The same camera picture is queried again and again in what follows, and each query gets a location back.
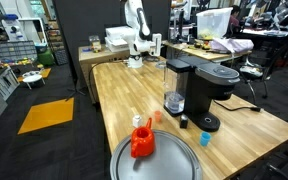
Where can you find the black Keurig coffee machine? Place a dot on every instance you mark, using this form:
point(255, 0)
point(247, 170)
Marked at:
point(200, 93)

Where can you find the idle white robot arm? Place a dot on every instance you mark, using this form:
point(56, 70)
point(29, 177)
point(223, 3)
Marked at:
point(134, 43)

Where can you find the white blue machine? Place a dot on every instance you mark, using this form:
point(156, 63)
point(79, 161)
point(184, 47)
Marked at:
point(12, 28)

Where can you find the small orange plastic cup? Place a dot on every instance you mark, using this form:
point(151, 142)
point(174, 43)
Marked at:
point(157, 116)

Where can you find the clear water tank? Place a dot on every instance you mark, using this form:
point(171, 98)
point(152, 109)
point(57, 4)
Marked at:
point(175, 90)

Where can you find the small white bottle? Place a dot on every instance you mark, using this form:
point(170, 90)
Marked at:
point(137, 121)

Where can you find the red teapot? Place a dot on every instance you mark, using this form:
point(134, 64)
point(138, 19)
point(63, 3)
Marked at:
point(142, 141)

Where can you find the white flat box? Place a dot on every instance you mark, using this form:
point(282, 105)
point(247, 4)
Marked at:
point(115, 46)
point(117, 32)

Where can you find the wooden side table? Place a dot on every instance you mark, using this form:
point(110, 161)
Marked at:
point(200, 52)

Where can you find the clear jar with items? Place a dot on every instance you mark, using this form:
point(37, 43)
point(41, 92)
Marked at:
point(95, 43)

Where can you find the black tripod stand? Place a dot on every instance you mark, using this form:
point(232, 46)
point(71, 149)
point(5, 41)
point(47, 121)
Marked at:
point(74, 83)

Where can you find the round grey metal tray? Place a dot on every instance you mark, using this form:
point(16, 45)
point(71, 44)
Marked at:
point(170, 163)

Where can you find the small blue plastic cup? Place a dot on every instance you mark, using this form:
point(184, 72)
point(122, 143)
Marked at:
point(205, 139)

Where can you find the black backdrop curtain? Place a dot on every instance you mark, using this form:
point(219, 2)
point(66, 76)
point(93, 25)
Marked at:
point(84, 20)

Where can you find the clear plastic storage bin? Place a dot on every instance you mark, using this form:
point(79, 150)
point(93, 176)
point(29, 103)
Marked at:
point(214, 21)

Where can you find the storage shelf rack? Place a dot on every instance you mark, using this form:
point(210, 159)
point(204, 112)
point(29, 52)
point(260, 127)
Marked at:
point(57, 43)

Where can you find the pink cloth bag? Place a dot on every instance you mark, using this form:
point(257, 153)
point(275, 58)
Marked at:
point(232, 45)

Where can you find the large orange floor mat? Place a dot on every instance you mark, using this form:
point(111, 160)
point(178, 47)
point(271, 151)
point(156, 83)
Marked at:
point(47, 115)

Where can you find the small orange floor mat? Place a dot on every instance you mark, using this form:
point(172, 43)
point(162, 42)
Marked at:
point(45, 71)

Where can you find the green bin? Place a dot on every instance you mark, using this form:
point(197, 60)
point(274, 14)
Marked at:
point(46, 57)

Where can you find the black office chair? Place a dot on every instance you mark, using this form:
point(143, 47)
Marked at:
point(254, 75)

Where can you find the white round stool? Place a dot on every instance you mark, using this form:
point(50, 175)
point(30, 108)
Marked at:
point(32, 79)

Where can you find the seated person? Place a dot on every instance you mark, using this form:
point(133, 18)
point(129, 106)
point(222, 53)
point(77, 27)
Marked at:
point(234, 21)

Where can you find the grey parts organizer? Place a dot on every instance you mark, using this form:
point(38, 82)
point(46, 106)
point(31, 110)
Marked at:
point(15, 51)

